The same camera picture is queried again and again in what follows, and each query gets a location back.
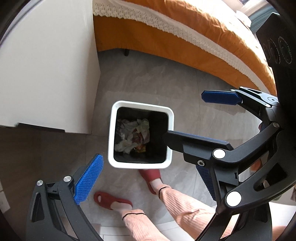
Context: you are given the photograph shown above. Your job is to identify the white square trash bin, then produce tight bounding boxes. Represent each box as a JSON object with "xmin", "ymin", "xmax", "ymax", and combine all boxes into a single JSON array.
[{"xmin": 108, "ymin": 100, "xmax": 174, "ymax": 169}]

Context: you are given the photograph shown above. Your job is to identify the right pink trouser leg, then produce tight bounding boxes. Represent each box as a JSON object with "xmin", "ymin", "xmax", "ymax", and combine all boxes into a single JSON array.
[{"xmin": 158, "ymin": 186, "xmax": 240, "ymax": 241}]

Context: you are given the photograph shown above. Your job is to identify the left red slipper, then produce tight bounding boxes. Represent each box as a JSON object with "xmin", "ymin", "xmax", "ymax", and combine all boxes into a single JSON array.
[{"xmin": 94, "ymin": 191, "xmax": 132, "ymax": 210}]

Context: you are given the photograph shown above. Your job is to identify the red slipper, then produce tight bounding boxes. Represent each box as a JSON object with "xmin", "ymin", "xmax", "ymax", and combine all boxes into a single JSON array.
[
  {"xmin": 138, "ymin": 169, "xmax": 163, "ymax": 195},
  {"xmin": 94, "ymin": 191, "xmax": 132, "ymax": 210}
]

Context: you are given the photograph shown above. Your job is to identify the right red slipper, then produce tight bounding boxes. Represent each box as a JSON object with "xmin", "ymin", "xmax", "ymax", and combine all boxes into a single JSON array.
[{"xmin": 138, "ymin": 169, "xmax": 163, "ymax": 195}]

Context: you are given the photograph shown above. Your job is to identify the orange bed blanket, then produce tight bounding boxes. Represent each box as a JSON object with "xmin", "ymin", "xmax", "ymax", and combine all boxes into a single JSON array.
[{"xmin": 93, "ymin": 1, "xmax": 276, "ymax": 95}]

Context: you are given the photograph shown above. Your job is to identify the crumpled cream paper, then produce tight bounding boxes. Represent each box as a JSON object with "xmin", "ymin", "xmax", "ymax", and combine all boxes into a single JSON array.
[{"xmin": 114, "ymin": 119, "xmax": 150, "ymax": 154}]

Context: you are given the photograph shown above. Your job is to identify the white drawer cabinet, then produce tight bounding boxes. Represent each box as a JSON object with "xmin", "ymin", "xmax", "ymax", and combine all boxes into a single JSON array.
[{"xmin": 1, "ymin": 1, "xmax": 100, "ymax": 133}]

